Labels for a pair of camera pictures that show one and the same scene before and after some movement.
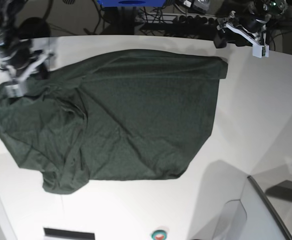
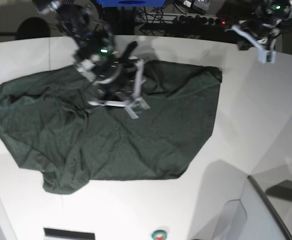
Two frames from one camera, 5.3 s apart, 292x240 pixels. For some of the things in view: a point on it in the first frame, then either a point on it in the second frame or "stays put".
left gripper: x=15 y=48 -> x=115 y=75
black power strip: x=200 y=20 stays put
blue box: x=131 y=3 stays put
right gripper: x=253 y=19 -> x=265 y=29
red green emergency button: x=159 y=235 stays put
